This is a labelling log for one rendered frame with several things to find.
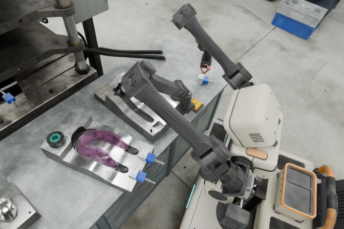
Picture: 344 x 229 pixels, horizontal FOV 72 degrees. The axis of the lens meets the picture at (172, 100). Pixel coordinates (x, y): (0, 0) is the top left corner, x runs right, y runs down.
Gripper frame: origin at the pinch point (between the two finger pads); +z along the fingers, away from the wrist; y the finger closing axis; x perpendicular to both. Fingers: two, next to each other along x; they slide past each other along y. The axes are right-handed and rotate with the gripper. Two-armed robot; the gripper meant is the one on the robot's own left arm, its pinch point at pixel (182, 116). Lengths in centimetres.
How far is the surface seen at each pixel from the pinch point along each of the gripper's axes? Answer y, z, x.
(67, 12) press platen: 13, -34, -77
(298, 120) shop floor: -144, 94, 57
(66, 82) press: 26, 14, -81
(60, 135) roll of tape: 53, -2, -35
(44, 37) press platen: 22, -12, -98
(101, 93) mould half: 19, 6, -50
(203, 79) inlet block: -40.1, 8.7, -13.0
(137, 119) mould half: 17.2, 4.0, -18.4
